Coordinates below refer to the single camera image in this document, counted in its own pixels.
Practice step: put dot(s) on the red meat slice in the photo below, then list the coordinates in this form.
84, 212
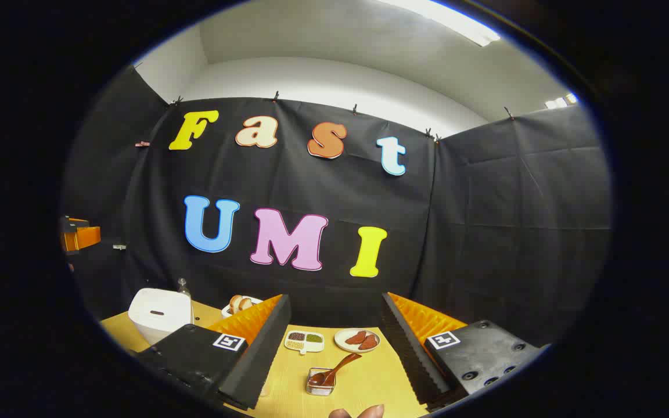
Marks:
356, 338
369, 342

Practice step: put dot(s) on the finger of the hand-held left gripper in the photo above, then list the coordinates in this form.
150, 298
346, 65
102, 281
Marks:
82, 237

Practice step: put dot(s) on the small ceiling light panel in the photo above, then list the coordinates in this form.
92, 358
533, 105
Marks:
561, 101

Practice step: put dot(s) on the clear plastic bottle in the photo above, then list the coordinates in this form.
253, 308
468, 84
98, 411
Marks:
183, 287

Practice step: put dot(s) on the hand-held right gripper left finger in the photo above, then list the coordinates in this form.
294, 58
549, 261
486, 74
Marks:
265, 354

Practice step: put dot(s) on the ceiling light strip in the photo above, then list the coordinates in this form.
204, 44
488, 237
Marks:
450, 20

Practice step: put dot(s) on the white rice cooker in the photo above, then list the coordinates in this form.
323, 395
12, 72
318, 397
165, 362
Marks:
154, 302

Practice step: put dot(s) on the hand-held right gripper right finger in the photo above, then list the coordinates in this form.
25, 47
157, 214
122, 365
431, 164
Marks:
407, 354

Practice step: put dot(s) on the white round plate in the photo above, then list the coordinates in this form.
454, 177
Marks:
343, 347

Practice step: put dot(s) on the bread slice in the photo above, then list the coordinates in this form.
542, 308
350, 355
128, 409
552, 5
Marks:
234, 303
247, 303

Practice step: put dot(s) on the white divided bean dish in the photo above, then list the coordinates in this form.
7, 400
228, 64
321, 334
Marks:
297, 347

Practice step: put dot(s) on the white toaster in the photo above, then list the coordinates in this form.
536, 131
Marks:
225, 310

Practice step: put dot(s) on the brown wooden spoon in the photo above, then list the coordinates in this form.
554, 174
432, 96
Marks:
340, 364

